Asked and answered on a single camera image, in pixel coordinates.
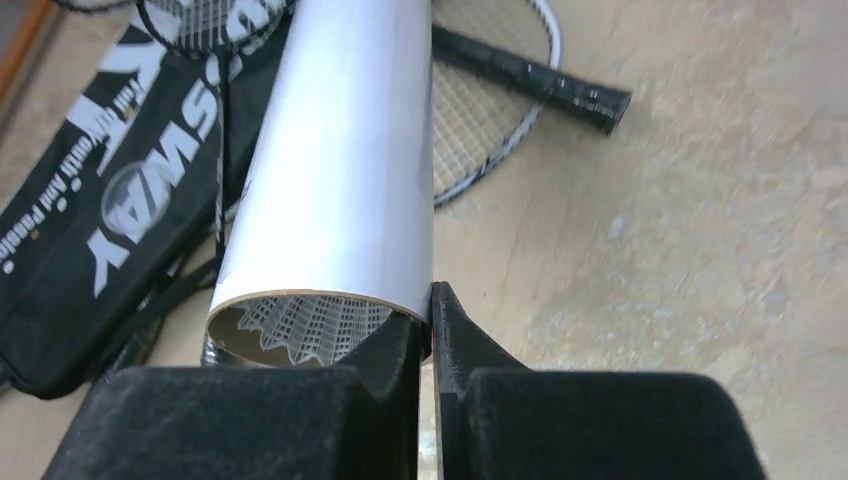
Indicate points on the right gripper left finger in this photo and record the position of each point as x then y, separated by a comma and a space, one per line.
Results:
354, 420

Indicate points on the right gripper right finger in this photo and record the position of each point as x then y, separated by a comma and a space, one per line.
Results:
499, 419

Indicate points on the white shuttlecock front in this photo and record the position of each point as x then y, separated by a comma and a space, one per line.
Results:
320, 328

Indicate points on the white shuttlecock tube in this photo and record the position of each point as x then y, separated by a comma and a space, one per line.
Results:
339, 196

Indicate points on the black racket bag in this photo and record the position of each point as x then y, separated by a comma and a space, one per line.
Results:
125, 189

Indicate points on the black badminton racket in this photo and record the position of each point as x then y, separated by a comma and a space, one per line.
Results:
599, 105

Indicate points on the black racket under bag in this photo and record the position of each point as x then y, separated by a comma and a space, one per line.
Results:
136, 337

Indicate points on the black racket on bag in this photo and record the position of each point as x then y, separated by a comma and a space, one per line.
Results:
218, 29

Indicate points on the wooden tiered shelf rack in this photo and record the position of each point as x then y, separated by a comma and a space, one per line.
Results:
25, 27

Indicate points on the white frame badminton racket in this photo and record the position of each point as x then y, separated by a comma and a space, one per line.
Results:
477, 123

